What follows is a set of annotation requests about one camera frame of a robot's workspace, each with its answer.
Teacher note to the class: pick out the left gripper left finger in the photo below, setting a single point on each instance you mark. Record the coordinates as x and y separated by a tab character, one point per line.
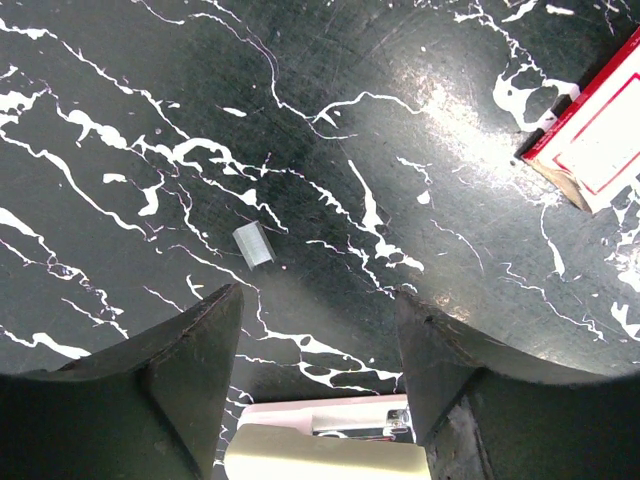
149	407

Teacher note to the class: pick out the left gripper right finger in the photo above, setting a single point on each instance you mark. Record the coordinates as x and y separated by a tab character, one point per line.
484	410

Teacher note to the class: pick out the beige white stapler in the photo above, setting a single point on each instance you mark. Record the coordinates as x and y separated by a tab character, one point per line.
343	438

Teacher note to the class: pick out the grey staple strip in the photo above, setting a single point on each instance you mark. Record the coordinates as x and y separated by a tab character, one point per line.
254	244

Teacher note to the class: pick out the red white staple box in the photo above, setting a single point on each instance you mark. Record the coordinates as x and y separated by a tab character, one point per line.
591	152

